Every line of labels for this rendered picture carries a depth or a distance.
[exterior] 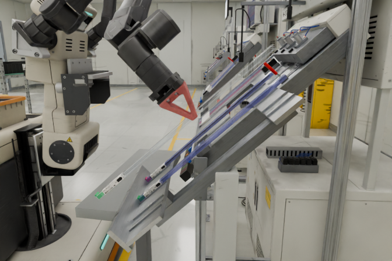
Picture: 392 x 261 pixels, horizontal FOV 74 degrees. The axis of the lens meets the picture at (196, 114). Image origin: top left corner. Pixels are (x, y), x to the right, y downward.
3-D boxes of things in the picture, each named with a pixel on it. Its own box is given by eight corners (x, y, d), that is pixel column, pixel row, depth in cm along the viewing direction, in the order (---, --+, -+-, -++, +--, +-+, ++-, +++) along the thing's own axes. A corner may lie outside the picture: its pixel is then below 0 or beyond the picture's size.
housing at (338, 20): (350, 52, 88) (325, 20, 86) (301, 54, 136) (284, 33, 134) (371, 36, 87) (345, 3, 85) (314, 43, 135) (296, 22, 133)
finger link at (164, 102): (206, 103, 59) (178, 73, 58) (207, 110, 52) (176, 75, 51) (184, 123, 60) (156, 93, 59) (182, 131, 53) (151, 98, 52)
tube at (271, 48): (99, 200, 59) (95, 196, 59) (101, 196, 61) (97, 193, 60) (276, 48, 52) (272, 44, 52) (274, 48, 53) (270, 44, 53)
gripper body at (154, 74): (182, 77, 59) (159, 52, 58) (179, 81, 49) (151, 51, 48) (161, 96, 60) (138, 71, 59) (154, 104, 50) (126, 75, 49)
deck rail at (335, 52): (202, 174, 98) (191, 162, 98) (202, 172, 100) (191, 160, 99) (363, 42, 85) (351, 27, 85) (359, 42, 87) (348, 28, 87)
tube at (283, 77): (140, 201, 71) (136, 198, 71) (142, 199, 73) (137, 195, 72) (287, 77, 64) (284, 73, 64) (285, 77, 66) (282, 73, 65)
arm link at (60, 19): (55, 27, 90) (41, 16, 86) (76, 9, 89) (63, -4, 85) (56, 40, 84) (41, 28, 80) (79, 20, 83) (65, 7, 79)
